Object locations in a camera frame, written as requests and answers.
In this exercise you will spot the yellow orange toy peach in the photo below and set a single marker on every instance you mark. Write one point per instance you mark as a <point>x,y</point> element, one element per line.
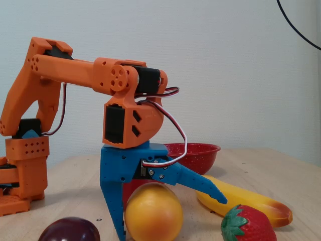
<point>153,213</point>

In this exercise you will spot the orange robot base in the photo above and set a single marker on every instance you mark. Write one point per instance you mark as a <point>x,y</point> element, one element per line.
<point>30,170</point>

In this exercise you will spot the red toy strawberry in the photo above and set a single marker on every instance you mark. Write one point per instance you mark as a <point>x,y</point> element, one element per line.
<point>250,226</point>

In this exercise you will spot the dark purple toy plum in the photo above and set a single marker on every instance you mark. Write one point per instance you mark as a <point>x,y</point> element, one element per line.
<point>70,231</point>

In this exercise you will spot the red toy apple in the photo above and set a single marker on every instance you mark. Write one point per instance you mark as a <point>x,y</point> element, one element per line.
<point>130,188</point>

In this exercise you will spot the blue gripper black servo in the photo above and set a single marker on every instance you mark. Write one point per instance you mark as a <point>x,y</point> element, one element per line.
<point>118,165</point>

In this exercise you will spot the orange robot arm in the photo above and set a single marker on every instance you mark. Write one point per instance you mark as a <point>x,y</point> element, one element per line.
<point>75,71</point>

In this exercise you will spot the red speckled enamel bowl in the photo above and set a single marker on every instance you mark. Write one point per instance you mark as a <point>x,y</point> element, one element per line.
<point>198,155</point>

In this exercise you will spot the yellow toy banana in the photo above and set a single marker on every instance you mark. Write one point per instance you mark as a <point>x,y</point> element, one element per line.
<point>235,198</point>

